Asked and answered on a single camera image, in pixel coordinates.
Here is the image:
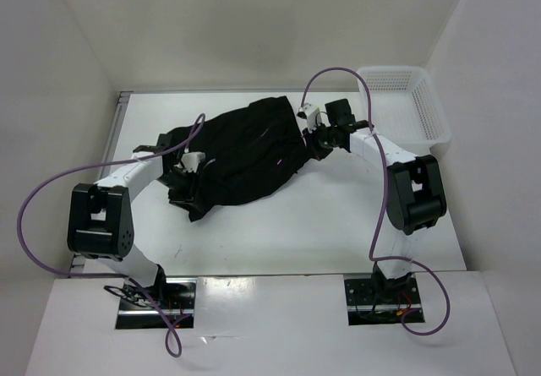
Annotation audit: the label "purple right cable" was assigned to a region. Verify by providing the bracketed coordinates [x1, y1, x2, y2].
[302, 67, 451, 335]

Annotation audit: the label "white plastic basket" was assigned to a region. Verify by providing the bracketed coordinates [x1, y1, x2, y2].
[357, 66, 451, 149]

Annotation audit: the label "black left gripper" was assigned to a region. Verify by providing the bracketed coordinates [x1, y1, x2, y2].
[156, 167, 205, 212]

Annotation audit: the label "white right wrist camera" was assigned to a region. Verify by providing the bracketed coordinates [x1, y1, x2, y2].
[297, 103, 323, 133]

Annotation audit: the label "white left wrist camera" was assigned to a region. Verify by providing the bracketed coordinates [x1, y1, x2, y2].
[179, 151, 206, 173]

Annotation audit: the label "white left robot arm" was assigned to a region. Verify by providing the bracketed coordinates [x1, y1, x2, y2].
[67, 134, 207, 308]

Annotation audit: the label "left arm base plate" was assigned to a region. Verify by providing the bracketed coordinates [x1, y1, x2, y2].
[104, 277, 197, 330]

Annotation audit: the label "black shorts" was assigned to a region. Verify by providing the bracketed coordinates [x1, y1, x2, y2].
[180, 96, 311, 222]

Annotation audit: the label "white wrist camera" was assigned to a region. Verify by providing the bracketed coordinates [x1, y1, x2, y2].
[297, 103, 323, 133]
[179, 151, 206, 173]

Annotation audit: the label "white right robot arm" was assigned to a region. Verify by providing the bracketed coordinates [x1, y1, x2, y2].
[297, 99, 447, 302]

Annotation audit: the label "purple cable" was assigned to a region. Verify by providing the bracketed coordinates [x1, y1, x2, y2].
[19, 112, 207, 358]
[302, 67, 451, 335]

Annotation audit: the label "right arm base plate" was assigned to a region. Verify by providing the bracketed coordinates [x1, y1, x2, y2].
[343, 274, 425, 326]

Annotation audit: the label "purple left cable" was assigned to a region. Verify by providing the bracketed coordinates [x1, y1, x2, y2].
[19, 112, 207, 358]

